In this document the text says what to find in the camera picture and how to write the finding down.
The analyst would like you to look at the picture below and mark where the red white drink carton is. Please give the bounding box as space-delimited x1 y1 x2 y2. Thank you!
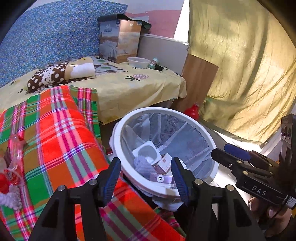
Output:
151 153 173 174

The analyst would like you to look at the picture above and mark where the yellow printed bedsheet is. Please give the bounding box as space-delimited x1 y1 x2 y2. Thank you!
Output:
0 56 187 126

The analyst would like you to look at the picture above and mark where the dark green mat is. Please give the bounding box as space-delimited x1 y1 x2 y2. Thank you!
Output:
97 13 152 30

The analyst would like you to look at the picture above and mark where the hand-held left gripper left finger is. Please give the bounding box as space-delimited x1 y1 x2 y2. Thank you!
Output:
28 157 122 241

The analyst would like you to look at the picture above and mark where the pale crinkled wrapper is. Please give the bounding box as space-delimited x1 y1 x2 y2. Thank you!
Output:
134 156 153 180

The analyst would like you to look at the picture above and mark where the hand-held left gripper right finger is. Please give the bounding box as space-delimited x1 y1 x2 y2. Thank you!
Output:
171 157 266 241

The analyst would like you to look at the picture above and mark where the small green bottle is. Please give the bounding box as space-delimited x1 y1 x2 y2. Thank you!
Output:
148 57 160 69

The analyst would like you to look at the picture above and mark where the yellow curtain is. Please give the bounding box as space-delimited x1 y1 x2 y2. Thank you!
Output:
187 0 296 146

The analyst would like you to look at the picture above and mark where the red green plaid cloth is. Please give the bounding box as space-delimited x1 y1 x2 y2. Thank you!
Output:
0 85 185 241

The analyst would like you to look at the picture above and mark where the white yogurt cup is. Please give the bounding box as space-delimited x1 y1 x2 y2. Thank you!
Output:
132 141 162 165

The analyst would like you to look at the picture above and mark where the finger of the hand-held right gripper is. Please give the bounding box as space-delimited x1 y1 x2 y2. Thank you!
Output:
224 143 278 169
211 148 255 176

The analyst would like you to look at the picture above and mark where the white trash bin with liner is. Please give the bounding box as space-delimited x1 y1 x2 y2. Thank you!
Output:
109 107 219 211

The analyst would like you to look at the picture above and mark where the brown polka dot pillow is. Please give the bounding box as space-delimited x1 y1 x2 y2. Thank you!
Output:
27 62 70 90

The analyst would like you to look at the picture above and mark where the clear plastic bowl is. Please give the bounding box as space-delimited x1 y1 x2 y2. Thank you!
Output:
127 57 151 69

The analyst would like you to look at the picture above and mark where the purple white small box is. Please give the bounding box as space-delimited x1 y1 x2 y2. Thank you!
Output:
150 171 176 184

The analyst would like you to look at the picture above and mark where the wooden board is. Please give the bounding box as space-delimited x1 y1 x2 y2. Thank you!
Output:
171 54 219 114

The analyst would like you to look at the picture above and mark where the clear red-label plastic bottle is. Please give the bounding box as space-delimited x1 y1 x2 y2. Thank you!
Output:
0 134 27 194

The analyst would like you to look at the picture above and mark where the person's right hand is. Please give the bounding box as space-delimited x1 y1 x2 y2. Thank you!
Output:
248 197 293 237

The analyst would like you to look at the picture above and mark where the white panel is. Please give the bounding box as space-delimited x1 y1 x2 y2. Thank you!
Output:
137 34 191 75

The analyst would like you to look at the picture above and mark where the quilt packaging box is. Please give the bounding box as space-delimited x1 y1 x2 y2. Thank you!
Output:
99 20 142 64

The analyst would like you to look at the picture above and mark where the red detergent bottle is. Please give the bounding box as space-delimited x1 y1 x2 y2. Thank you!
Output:
184 103 200 120

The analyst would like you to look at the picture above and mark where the grey spotted cloth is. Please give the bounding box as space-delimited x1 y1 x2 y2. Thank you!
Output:
92 56 127 76

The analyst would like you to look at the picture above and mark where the yellow white folded blanket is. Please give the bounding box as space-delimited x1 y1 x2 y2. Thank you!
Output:
65 57 96 80

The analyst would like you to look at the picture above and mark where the blue patterned headboard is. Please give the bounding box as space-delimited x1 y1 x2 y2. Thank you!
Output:
0 3 129 87

